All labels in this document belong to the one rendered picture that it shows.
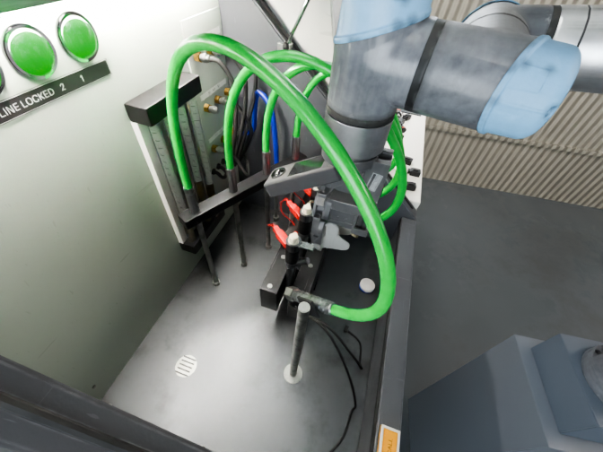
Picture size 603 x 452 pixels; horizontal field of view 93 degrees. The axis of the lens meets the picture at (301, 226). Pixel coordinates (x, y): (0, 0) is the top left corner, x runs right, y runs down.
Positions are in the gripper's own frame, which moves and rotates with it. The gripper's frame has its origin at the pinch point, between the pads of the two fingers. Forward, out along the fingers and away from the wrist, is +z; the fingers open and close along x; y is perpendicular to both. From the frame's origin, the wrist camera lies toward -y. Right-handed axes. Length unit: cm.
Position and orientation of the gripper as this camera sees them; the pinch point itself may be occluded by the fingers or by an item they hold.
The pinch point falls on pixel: (317, 242)
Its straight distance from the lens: 49.8
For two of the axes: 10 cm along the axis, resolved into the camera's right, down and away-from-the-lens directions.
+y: 9.5, 2.8, -1.6
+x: 3.1, -6.9, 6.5
